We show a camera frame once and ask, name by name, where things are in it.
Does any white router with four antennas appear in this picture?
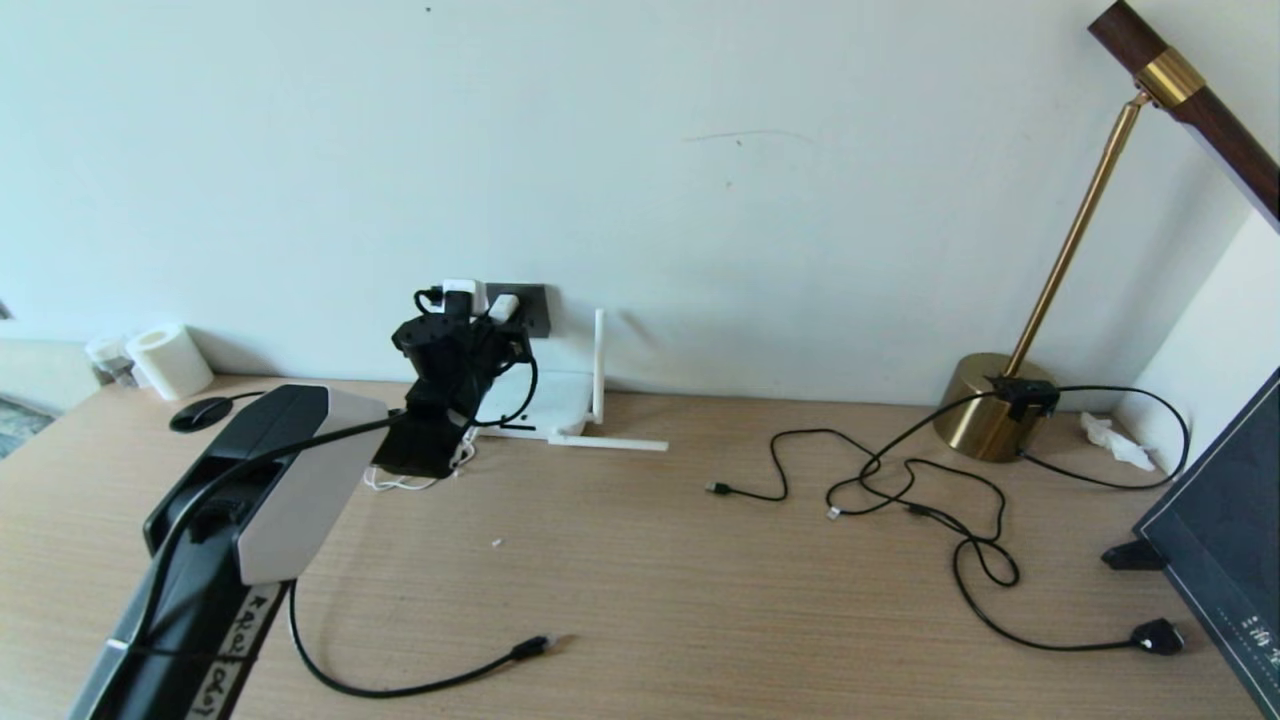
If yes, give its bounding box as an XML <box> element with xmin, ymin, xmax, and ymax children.
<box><xmin>470</xmin><ymin>308</ymin><xmax>669</xmax><ymax>453</ymax></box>

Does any white toilet paper roll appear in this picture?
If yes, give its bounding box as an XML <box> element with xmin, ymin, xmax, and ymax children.
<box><xmin>126</xmin><ymin>323</ymin><xmax>214</xmax><ymax>401</ymax></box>

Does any black USB cable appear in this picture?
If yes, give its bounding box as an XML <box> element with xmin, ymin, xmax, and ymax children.
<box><xmin>950</xmin><ymin>498</ymin><xmax>1186</xmax><ymax>656</ymax></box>
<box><xmin>706</xmin><ymin>392</ymin><xmax>1001</xmax><ymax>504</ymax></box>

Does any black junction box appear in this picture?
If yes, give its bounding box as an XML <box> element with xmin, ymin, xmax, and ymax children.
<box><xmin>988</xmin><ymin>374</ymin><xmax>1059</xmax><ymax>420</ymax></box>

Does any grey patterned cloth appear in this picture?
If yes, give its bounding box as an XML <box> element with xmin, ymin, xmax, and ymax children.
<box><xmin>0</xmin><ymin>396</ymin><xmax>51</xmax><ymax>461</ymax></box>

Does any dark blue framed board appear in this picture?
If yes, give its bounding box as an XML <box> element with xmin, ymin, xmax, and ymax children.
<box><xmin>1133</xmin><ymin>366</ymin><xmax>1280</xmax><ymax>717</ymax></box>

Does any grey wall socket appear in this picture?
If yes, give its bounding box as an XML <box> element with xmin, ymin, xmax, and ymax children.
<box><xmin>485</xmin><ymin>284</ymin><xmax>553</xmax><ymax>338</ymax></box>

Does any crumpled white tissue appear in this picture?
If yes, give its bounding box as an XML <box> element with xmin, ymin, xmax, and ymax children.
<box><xmin>1078</xmin><ymin>412</ymin><xmax>1157</xmax><ymax>473</ymax></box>

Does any black cable with silver tip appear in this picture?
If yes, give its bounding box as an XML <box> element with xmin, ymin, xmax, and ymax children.
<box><xmin>826</xmin><ymin>458</ymin><xmax>1021</xmax><ymax>589</ymax></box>

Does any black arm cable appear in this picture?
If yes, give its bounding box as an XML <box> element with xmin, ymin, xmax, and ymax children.
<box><xmin>130</xmin><ymin>288</ymin><xmax>541</xmax><ymax>651</ymax></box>

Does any black oval desk grommet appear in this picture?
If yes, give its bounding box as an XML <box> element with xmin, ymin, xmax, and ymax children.
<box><xmin>169</xmin><ymin>396</ymin><xmax>234</xmax><ymax>433</ymax></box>

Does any black ethernet cable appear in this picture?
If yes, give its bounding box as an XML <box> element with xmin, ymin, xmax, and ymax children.
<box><xmin>232</xmin><ymin>390</ymin><xmax>553</xmax><ymax>698</ymax></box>

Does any thin black lamp cord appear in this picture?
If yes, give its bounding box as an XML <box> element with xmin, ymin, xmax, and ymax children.
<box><xmin>1018</xmin><ymin>385</ymin><xmax>1191</xmax><ymax>491</ymax></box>

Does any small clear jar white lid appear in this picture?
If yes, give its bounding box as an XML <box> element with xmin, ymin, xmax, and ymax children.
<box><xmin>86</xmin><ymin>336</ymin><xmax>137</xmax><ymax>388</ymax></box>

